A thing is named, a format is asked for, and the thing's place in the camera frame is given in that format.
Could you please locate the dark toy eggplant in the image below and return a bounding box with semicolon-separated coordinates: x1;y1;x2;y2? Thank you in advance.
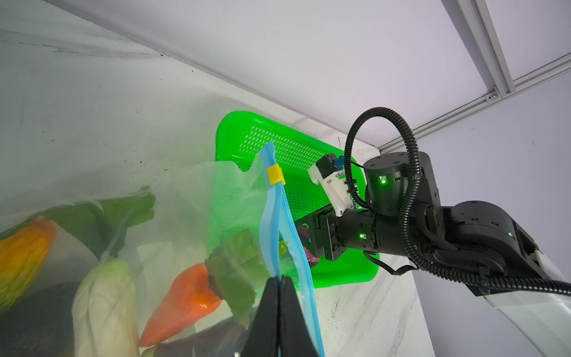
141;318;249;357

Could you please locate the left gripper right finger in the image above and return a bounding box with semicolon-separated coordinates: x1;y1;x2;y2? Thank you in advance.
280;276;318;357

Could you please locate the black toy avocado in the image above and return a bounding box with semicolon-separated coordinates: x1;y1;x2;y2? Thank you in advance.
1;281;80;356

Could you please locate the purple toy turnip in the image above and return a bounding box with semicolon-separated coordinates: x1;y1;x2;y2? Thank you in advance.
296;222;321;269

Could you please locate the orange yellow toy corn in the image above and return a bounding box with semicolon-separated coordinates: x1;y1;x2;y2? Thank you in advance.
1;217;57;314

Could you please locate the white toy radish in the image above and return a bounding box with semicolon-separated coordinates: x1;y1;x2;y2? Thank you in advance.
43;185;156;356

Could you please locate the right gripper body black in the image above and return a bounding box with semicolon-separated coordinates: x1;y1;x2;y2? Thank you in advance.
295;209;401;261

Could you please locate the orange toy carrot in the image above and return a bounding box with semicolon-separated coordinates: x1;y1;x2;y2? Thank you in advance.
139;228;270;347

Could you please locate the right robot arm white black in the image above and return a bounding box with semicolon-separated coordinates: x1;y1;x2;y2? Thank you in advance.
297;152;570;356

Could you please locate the clear zip top bag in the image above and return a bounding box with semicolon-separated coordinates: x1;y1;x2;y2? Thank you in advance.
1;142;324;356

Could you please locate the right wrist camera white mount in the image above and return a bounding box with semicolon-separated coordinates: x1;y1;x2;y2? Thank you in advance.
308;154;356;217

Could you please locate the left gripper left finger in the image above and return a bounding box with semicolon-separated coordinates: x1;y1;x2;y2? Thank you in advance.
241;277;280;357

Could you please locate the green plastic basket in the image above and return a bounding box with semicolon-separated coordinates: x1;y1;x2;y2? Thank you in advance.
216;111;379;289

